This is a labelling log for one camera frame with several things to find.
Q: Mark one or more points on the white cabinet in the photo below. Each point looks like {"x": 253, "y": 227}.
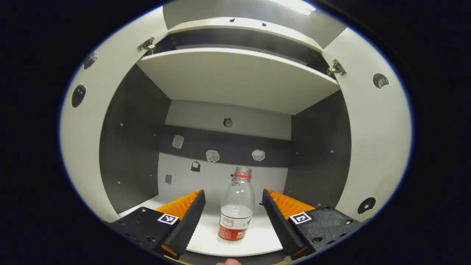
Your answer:
{"x": 320, "y": 158}

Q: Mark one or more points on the large ceiling light panel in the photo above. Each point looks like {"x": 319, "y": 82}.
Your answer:
{"x": 294, "y": 5}

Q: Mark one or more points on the white cabinet upper shelf board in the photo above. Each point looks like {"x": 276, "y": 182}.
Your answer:
{"x": 239, "y": 79}

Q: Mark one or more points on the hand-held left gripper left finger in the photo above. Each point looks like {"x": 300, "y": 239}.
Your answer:
{"x": 187, "y": 224}

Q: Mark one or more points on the white cabinet door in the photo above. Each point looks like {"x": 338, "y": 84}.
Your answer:
{"x": 88, "y": 147}
{"x": 379, "y": 147}

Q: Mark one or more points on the clear plastic bottle red label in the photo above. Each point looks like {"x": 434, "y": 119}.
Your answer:
{"x": 235, "y": 206}

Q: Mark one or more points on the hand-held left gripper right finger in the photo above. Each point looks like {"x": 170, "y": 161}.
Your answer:
{"x": 279, "y": 224}

